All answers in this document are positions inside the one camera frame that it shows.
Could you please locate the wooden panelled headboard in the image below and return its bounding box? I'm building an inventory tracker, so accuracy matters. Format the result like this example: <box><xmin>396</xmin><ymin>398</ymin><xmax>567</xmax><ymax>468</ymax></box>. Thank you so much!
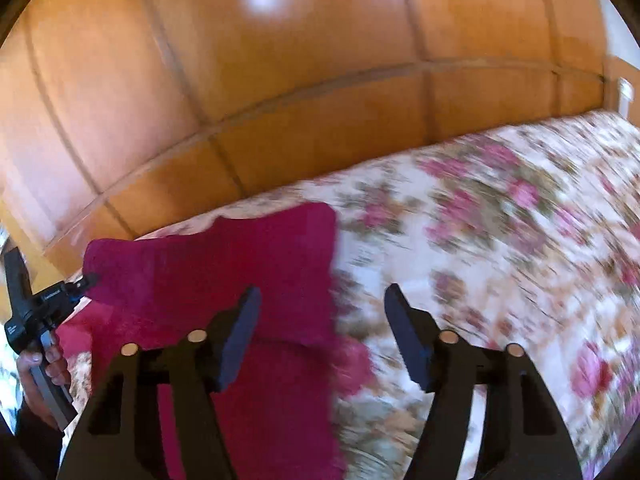
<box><xmin>0</xmin><ymin>0</ymin><xmax>621</xmax><ymax>281</ymax></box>

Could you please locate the dark red garment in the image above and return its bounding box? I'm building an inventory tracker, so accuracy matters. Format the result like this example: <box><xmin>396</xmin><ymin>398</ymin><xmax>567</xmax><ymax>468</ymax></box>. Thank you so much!
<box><xmin>57</xmin><ymin>202</ymin><xmax>373</xmax><ymax>480</ymax></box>

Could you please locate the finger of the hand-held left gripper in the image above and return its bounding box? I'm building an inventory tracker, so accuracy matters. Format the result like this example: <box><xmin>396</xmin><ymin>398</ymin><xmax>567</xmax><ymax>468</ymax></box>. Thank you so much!
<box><xmin>70</xmin><ymin>272</ymin><xmax>100</xmax><ymax>301</ymax></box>

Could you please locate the person's left hand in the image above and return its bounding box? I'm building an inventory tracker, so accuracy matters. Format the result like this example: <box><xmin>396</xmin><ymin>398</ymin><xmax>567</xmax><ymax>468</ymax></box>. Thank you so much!
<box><xmin>15</xmin><ymin>347</ymin><xmax>73</xmax><ymax>428</ymax></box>

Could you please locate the white wall switch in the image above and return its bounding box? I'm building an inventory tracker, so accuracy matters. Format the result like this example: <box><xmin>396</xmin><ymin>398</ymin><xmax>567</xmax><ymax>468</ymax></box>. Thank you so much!
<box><xmin>617</xmin><ymin>77</ymin><xmax>635</xmax><ymax>116</ymax></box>

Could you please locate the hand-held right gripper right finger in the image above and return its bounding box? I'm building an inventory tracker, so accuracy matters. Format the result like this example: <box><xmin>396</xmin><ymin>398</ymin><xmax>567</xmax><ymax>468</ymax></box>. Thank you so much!
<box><xmin>384</xmin><ymin>283</ymin><xmax>586</xmax><ymax>480</ymax></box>

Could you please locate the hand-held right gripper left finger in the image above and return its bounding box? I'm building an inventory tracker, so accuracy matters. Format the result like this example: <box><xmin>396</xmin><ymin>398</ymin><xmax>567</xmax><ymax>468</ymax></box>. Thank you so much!
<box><xmin>56</xmin><ymin>286</ymin><xmax>263</xmax><ymax>480</ymax></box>

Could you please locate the floral bedspread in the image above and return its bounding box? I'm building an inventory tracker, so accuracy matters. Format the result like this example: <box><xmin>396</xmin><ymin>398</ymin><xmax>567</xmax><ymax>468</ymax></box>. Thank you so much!
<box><xmin>0</xmin><ymin>110</ymin><xmax>640</xmax><ymax>480</ymax></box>

